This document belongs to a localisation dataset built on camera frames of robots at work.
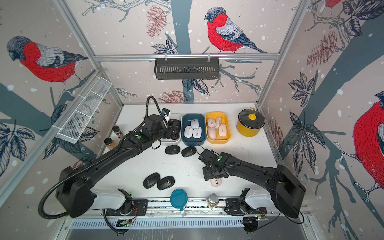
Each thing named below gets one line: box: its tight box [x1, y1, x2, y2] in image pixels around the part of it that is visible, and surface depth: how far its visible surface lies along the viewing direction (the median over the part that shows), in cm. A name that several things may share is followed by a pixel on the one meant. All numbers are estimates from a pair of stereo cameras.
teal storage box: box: [181, 113, 207, 147], surface depth 106 cm
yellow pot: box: [236, 107, 266, 137], surface depth 97 cm
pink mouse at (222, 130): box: [218, 124, 227, 137], surface depth 103 cm
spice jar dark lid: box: [112, 125, 120, 133], surface depth 97 cm
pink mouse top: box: [214, 116, 222, 129], surface depth 106 cm
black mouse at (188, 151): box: [181, 146, 197, 158], surface depth 94 cm
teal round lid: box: [170, 188, 188, 217], surface depth 71 cm
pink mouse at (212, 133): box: [207, 126, 217, 140], surface depth 102 cm
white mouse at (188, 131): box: [184, 125, 193, 138], surface depth 103 cm
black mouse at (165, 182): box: [157, 176, 175, 191], surface depth 81 cm
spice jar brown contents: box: [104, 137, 118, 151], surface depth 90 cm
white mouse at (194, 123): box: [190, 119, 199, 129], surface depth 106 cm
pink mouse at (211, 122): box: [207, 118, 216, 127], surface depth 103 cm
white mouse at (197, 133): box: [192, 126, 202, 139], surface depth 102 cm
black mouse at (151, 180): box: [143, 172, 161, 189], surface depth 83 cm
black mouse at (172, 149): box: [165, 145, 181, 155], surface depth 94 cm
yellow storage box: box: [205, 112, 231, 145], surface depth 103 cm
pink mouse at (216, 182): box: [210, 178, 222, 187], surface depth 81 cm
